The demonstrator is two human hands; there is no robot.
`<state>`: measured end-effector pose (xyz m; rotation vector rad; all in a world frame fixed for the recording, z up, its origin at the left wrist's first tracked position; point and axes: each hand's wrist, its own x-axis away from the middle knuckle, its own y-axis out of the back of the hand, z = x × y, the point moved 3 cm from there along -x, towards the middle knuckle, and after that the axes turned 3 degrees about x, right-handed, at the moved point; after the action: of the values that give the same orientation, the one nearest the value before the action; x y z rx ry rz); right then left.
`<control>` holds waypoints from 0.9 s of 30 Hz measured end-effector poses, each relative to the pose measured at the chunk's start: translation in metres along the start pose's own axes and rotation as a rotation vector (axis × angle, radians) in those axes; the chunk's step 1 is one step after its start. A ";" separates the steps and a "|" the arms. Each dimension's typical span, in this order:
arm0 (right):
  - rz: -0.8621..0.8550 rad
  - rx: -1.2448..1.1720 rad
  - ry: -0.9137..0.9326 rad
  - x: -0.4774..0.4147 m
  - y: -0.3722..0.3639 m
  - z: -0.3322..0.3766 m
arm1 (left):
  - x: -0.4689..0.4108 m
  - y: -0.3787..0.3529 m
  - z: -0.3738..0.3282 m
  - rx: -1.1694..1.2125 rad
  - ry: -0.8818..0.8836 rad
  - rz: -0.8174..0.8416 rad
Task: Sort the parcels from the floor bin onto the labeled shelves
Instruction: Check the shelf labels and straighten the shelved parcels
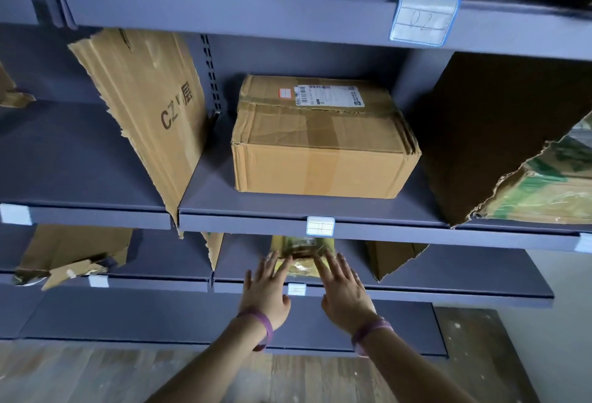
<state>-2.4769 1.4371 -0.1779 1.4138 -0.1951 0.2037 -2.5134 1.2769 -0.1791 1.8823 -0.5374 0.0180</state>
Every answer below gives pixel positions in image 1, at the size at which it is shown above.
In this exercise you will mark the plain brown cardboard parcel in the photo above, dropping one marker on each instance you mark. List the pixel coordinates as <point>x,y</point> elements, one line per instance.
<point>319,157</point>

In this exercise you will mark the green-taped parcel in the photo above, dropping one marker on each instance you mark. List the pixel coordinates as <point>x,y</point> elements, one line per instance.
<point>303,247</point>

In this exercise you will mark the person's right hand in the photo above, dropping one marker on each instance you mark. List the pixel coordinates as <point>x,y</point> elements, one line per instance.
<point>347,301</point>

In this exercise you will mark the purple wristband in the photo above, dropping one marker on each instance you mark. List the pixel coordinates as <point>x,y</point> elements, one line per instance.
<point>263,319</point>
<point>370,326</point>

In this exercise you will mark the person's left hand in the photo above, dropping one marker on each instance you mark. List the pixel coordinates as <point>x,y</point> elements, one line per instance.
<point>266,296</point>

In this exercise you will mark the person's left forearm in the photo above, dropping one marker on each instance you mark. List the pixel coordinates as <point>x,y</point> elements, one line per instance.
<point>208,370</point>

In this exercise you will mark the dark grey shelving unit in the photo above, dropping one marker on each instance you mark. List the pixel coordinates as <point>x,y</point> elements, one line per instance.
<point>423,18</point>

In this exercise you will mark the person's right forearm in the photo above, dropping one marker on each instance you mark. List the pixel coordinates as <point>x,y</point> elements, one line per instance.
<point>407,375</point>

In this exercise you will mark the grey metal shelving unit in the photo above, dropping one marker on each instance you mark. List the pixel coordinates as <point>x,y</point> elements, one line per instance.
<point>92,157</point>

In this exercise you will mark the green tree printed parcel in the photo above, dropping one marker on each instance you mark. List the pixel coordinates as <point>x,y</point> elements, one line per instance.
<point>545,194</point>

